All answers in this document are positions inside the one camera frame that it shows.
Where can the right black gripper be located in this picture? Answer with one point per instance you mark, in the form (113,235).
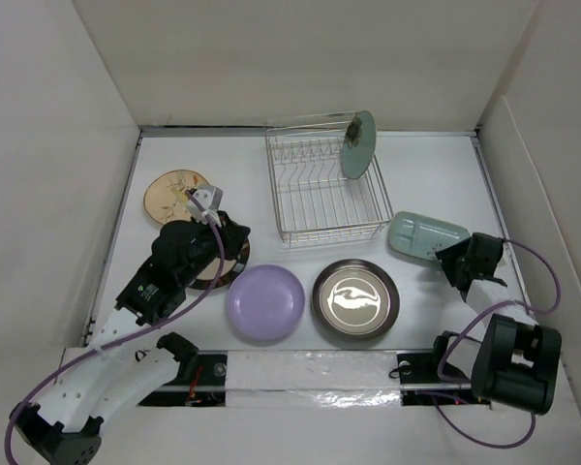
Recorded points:
(449,255)

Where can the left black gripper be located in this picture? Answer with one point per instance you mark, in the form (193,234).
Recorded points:
(234,234)

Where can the teal rectangular ceramic plate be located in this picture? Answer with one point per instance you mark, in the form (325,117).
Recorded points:
(420,237)

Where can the brown rimmed cream plate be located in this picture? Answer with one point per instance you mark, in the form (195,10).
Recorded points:
(355,300)

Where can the teal round plate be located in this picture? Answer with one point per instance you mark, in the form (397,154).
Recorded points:
(359,145)

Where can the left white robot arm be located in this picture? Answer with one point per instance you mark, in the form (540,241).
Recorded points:
(64,417)

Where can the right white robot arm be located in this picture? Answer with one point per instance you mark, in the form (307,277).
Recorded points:
(516,364)

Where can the black mosaic rimmed plate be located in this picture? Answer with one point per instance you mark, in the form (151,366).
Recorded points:
(231,270)

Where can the tan floral round plate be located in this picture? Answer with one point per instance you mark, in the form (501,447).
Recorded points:
(165,200)

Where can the purple plastic plate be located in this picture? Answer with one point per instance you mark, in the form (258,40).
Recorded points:
(265,303)

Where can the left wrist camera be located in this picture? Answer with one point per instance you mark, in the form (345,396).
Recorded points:
(203,204)

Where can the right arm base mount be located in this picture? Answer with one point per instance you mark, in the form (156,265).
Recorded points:
(420,385)

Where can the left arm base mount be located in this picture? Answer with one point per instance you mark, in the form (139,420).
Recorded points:
(202,385)

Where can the metal wire dish rack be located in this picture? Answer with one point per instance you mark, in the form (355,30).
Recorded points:
(314,203)

